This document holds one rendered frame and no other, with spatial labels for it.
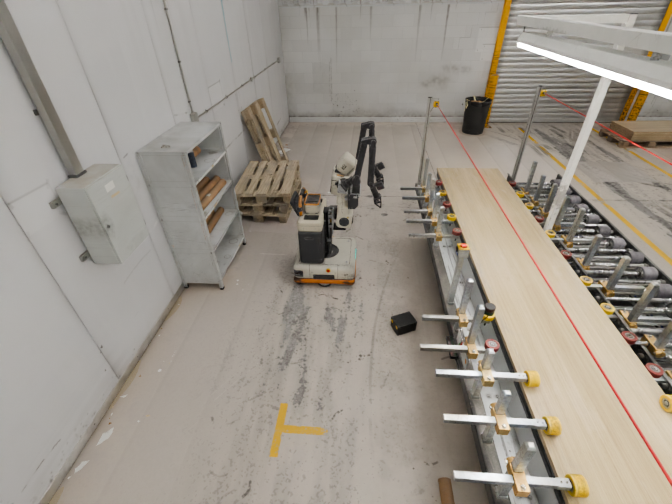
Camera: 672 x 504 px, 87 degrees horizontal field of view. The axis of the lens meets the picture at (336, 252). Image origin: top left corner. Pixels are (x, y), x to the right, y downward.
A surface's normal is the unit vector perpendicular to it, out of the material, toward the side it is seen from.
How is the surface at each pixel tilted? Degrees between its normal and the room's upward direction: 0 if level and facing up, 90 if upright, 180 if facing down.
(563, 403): 0
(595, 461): 0
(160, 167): 90
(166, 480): 0
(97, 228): 90
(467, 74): 90
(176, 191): 90
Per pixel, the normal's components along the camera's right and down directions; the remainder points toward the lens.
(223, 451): -0.02, -0.81
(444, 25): -0.07, 0.59
